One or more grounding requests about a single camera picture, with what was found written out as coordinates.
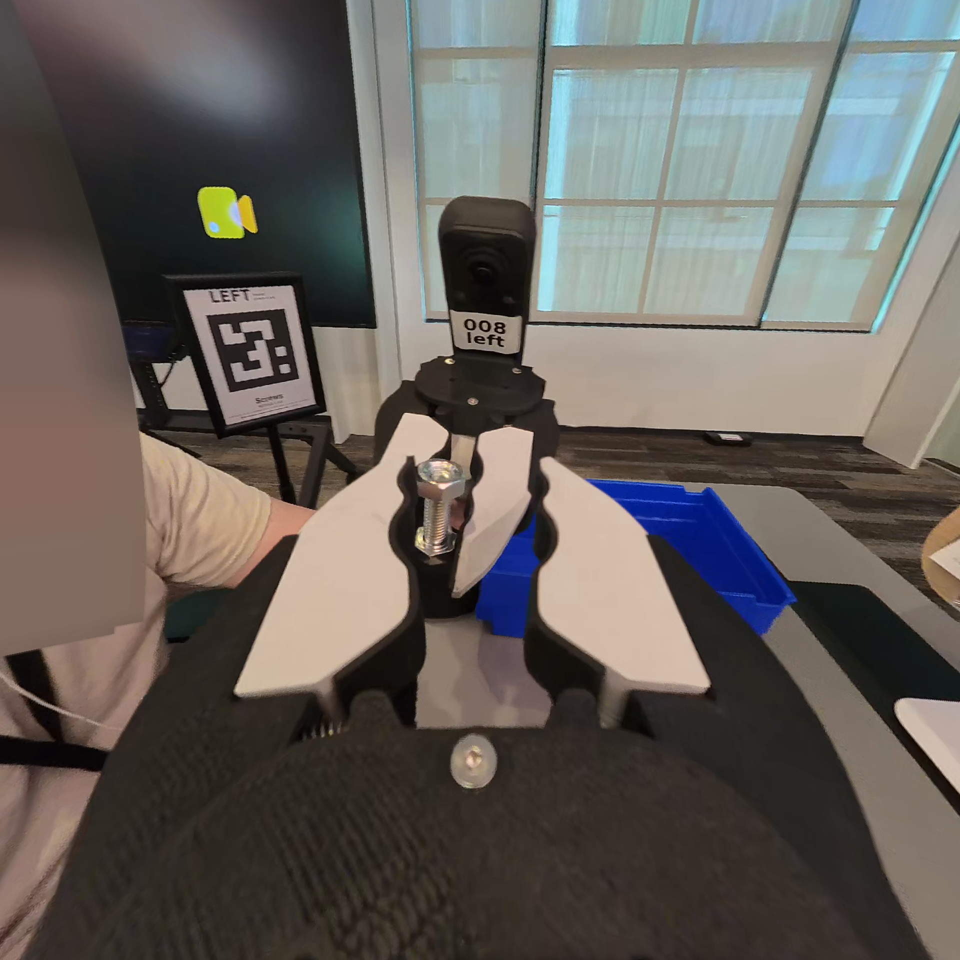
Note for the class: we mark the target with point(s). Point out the black metal cart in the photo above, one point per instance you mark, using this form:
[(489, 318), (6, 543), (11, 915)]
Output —
[(279, 465)]

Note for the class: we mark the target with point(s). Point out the dark blue device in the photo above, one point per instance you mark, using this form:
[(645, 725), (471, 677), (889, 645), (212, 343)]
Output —
[(150, 341)]

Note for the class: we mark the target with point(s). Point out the steel hex bolt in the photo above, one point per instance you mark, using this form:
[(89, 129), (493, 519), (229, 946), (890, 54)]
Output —
[(439, 510)]

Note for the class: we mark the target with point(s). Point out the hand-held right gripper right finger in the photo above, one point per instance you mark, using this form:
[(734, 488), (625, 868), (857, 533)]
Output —
[(607, 600)]

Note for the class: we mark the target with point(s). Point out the large paned window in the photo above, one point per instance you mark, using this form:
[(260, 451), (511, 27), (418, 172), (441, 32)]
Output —
[(712, 150)]

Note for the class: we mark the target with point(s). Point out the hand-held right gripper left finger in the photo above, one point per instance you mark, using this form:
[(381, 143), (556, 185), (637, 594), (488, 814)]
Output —
[(337, 600)]

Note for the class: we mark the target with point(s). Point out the person in beige shirt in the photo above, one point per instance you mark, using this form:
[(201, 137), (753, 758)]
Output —
[(202, 517)]

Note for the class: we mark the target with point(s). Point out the black floor box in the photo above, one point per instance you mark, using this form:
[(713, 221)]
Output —
[(727, 439)]

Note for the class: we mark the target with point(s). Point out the large black screen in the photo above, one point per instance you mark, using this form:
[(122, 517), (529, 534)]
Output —
[(262, 112)]

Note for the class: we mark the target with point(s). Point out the black table mat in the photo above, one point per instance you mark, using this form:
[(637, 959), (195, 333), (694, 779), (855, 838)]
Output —
[(877, 645)]

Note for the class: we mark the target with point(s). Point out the wooden sheet holder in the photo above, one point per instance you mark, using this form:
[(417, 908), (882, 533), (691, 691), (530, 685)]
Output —
[(928, 559)]

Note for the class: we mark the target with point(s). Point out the framed marker sign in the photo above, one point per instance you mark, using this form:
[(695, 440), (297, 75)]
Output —
[(251, 352)]

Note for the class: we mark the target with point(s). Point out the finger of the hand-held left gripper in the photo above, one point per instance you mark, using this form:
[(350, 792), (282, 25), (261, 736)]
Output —
[(502, 487), (416, 439)]

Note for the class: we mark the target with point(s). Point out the dark office chair seat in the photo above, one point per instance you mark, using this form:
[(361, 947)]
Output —
[(195, 615)]

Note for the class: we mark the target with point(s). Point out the blue parts bin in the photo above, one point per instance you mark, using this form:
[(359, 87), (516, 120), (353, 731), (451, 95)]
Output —
[(720, 555)]

